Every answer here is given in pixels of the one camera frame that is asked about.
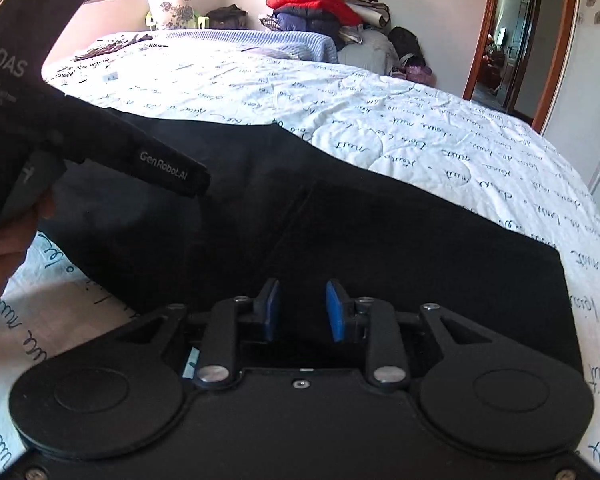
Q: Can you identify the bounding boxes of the red puffer jacket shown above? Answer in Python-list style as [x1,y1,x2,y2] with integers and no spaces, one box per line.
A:
[266,0,365,27]

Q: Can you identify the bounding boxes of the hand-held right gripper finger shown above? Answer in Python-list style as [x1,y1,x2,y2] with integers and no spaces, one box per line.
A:
[325,279,487,390]

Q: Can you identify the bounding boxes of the black backpack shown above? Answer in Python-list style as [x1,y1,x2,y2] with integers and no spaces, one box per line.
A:
[389,26,427,69]

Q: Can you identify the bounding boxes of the wooden door frame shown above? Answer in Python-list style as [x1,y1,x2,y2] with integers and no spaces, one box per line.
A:
[461,0,582,134]

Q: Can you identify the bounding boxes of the white printed quilt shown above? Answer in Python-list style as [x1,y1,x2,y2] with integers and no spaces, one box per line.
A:
[0,41,600,476]

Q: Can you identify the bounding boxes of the grey bag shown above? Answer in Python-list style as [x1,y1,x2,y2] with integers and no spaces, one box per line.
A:
[336,29,400,79]

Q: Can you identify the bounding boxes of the black pants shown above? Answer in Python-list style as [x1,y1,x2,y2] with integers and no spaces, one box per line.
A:
[39,94,584,377]

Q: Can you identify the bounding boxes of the person's left hand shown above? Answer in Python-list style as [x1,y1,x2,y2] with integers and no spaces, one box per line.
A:
[0,194,57,307]

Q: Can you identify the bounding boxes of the brown bag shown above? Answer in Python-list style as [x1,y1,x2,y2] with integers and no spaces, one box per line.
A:
[206,4,249,31]

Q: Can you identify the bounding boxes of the white wardrobe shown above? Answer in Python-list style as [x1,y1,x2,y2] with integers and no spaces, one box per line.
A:
[539,0,600,201]

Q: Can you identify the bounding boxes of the brown patterned cloth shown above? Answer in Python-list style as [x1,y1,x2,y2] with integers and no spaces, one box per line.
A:
[72,32,169,62]

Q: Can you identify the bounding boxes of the blue knitted blanket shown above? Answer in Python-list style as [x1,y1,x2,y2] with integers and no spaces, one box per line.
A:
[94,29,339,64]

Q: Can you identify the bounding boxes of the purple cloth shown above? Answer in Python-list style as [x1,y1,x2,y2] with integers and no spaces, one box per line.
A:
[404,64,435,87]

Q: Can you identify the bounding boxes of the navy puffer jacket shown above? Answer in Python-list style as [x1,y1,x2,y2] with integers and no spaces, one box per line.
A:
[274,7,342,37]

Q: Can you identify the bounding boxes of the floral white pillow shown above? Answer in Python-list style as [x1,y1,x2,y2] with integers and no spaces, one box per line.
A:
[146,0,197,31]

